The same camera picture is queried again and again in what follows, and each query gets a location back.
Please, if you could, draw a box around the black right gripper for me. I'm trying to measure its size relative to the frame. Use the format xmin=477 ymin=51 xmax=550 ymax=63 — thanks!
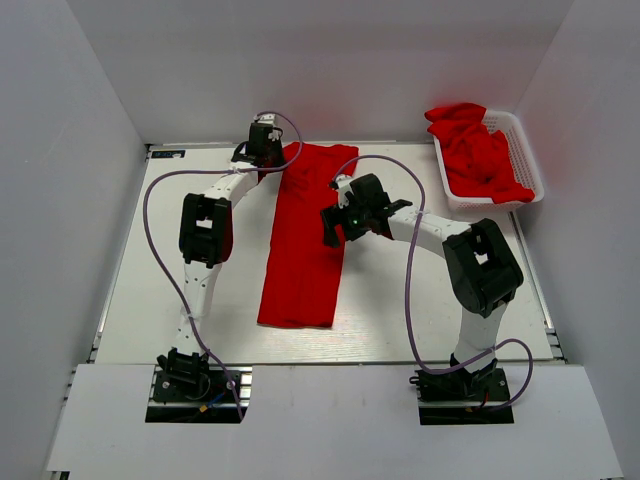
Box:
xmin=321 ymin=196 xmax=372 ymax=248

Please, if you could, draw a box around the red t-shirt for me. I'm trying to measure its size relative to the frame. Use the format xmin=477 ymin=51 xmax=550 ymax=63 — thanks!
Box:
xmin=257 ymin=143 xmax=359 ymax=328

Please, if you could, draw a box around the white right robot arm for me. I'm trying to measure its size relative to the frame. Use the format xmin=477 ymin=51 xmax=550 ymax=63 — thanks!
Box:
xmin=321 ymin=174 xmax=524 ymax=399

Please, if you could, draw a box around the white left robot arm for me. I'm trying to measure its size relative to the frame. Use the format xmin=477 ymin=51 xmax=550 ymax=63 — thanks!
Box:
xmin=173 ymin=113 xmax=286 ymax=363

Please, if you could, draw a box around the red t-shirts pile in basket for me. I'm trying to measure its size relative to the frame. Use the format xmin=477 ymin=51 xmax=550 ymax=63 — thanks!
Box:
xmin=425 ymin=103 xmax=534 ymax=204

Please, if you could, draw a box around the white plastic basket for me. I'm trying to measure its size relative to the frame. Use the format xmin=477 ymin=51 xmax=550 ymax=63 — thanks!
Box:
xmin=430 ymin=108 xmax=544 ymax=212

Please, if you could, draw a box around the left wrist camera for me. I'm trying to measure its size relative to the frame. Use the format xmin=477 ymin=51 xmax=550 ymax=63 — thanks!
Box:
xmin=253 ymin=112 xmax=279 ymax=128

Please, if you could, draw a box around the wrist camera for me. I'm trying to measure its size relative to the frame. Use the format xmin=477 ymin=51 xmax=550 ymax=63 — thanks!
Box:
xmin=329 ymin=174 xmax=353 ymax=208
xmin=253 ymin=112 xmax=279 ymax=128

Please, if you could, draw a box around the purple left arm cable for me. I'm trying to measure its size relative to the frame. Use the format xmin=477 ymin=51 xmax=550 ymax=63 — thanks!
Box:
xmin=142 ymin=111 xmax=303 ymax=422

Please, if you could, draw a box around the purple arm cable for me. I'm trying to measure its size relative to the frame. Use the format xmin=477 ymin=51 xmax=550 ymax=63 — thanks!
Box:
xmin=329 ymin=155 xmax=534 ymax=412
xmin=142 ymin=111 xmax=303 ymax=422

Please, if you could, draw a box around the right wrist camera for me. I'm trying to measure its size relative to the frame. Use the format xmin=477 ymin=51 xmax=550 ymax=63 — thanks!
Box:
xmin=329 ymin=174 xmax=353 ymax=208

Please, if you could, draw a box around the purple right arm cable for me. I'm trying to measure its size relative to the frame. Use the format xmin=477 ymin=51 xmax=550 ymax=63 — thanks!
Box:
xmin=329 ymin=155 xmax=534 ymax=412

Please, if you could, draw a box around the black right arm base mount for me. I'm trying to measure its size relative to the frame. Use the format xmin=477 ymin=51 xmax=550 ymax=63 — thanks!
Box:
xmin=409 ymin=366 xmax=514 ymax=426

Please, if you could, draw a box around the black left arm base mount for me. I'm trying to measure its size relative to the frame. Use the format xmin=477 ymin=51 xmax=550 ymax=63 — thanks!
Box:
xmin=145 ymin=367 xmax=252 ymax=425

